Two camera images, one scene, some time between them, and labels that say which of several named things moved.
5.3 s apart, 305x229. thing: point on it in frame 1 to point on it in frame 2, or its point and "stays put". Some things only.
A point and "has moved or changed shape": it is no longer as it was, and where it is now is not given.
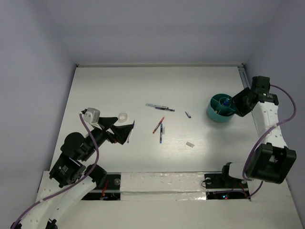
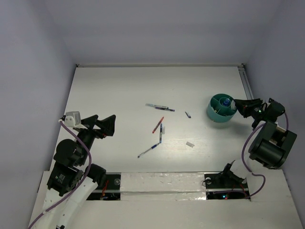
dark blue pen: (165, 109) stays put
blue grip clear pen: (130, 131) to (148, 150)
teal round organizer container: (221, 108) stays put
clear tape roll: (123, 117) has moved or changed shape
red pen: (158, 125) stays put
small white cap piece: (190, 144) stays put
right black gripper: (241, 110) to (241, 104)
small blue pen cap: (189, 117) stays put
